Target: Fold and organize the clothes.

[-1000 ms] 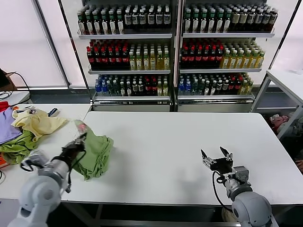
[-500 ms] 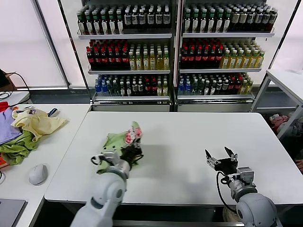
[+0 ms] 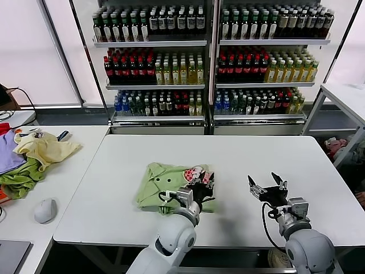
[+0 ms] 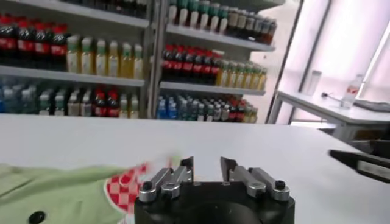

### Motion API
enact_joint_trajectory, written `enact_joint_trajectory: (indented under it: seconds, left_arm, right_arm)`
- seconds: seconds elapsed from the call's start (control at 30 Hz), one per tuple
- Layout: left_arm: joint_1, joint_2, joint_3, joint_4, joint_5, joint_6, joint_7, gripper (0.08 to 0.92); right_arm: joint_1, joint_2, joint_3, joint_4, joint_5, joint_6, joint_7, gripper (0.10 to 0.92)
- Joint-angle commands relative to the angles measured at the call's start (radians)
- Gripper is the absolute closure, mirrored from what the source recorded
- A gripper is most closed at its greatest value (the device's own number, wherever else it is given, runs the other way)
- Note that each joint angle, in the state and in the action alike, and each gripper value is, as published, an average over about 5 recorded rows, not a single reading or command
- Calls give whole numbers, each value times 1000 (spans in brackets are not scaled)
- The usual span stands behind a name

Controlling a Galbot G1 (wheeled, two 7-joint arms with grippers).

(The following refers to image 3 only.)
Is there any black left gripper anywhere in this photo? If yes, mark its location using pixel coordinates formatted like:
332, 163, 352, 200
188, 171, 216, 204

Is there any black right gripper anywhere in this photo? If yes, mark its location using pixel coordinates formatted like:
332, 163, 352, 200
247, 171, 289, 208

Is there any light green t-shirt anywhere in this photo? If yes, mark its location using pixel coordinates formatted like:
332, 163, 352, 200
134, 162, 217, 215

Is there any pile of mixed clothes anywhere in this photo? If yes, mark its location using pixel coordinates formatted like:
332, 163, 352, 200
325, 136, 365, 163

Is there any beige woven object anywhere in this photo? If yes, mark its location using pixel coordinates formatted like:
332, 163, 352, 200
267, 248, 291, 268

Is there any black bag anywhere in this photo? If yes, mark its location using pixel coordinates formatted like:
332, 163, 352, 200
339, 165, 365, 195

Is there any metal drinks shelving unit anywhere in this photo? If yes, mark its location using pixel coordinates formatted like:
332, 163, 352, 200
212, 0, 333, 136
92, 0, 214, 136

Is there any yellow tea bottle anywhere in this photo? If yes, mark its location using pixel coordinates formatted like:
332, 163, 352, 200
155, 60, 165, 85
300, 59, 310, 83
196, 60, 206, 85
180, 60, 189, 85
275, 59, 285, 83
283, 59, 293, 83
309, 59, 319, 83
163, 60, 173, 85
188, 60, 198, 85
172, 60, 181, 85
292, 59, 302, 83
267, 59, 277, 83

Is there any cola bottle red cap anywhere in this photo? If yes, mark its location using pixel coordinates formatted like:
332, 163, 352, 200
121, 55, 131, 85
259, 54, 269, 83
218, 54, 228, 83
243, 54, 253, 83
104, 55, 113, 85
226, 54, 236, 83
252, 54, 261, 83
235, 54, 245, 83
112, 55, 122, 85
129, 55, 139, 85
137, 55, 147, 85
146, 55, 156, 85

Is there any white metal side table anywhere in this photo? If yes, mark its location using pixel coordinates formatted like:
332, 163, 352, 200
302, 83, 365, 172

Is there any pale yellow shirt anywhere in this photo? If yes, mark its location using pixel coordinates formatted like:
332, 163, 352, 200
13, 131, 83, 172

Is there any white computer mouse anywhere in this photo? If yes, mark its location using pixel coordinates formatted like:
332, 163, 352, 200
34, 198, 58, 225

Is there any olive green garment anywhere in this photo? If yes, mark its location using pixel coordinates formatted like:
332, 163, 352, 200
0, 156, 48, 200

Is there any purple garment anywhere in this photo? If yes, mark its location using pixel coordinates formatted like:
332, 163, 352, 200
0, 130, 28, 175

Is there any orange item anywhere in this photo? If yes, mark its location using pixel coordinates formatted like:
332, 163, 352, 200
0, 184, 14, 204

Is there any brown cardboard box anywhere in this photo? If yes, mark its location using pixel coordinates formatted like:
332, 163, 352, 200
5, 87, 22, 111

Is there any black monitor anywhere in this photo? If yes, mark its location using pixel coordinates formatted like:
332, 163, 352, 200
0, 83, 12, 106

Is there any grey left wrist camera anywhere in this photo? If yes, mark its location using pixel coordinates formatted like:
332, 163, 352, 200
171, 188, 194, 211

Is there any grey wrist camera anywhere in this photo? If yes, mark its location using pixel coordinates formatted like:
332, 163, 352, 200
286, 196, 311, 220
171, 188, 194, 211

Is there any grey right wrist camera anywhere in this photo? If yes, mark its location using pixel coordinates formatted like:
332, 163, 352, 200
286, 196, 311, 220

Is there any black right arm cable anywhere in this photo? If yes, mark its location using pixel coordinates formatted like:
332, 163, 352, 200
261, 201, 289, 252

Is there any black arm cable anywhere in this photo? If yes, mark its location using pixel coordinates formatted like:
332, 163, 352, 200
261, 201, 289, 252
158, 190, 177, 205

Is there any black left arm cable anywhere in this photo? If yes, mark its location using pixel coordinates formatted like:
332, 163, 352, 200
158, 190, 177, 205

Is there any dark slanted frame pole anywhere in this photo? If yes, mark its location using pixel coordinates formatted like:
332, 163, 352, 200
327, 0, 364, 86

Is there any black window frame pole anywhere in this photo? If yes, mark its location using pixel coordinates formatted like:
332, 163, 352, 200
69, 0, 112, 126

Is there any grey window frame pole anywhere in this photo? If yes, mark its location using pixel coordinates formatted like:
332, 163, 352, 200
38, 0, 87, 108

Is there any thin black cable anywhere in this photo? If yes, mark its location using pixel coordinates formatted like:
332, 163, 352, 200
11, 87, 38, 120

